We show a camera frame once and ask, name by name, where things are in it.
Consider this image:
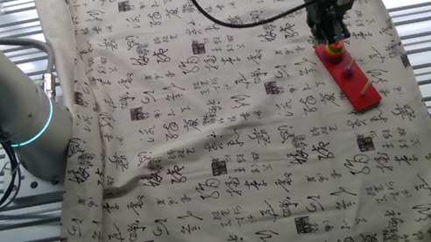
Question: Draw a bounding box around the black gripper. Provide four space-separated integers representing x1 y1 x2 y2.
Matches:
302 0 363 54

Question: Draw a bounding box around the small orange Hanoi disc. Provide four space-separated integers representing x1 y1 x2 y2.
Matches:
327 39 345 53

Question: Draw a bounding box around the green Hanoi disc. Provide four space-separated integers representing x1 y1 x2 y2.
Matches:
324 46 346 57

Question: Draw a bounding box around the large orange Hanoi disc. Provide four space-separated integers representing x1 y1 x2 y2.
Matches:
323 50 347 62

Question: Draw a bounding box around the large purple Hanoi disc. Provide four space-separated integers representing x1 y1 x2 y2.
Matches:
322 52 349 67

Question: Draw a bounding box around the small purple Hanoi disc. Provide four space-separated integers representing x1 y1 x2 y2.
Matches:
343 65 357 80

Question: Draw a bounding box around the red Hanoi base board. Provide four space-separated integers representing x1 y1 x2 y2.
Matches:
314 34 385 119

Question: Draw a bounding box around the calligraphy printed beige cloth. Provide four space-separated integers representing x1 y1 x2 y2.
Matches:
0 0 431 242

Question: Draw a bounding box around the grey hose with metal plug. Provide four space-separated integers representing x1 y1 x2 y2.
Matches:
0 27 63 110

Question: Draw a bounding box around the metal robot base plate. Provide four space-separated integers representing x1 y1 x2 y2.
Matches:
0 156 71 203

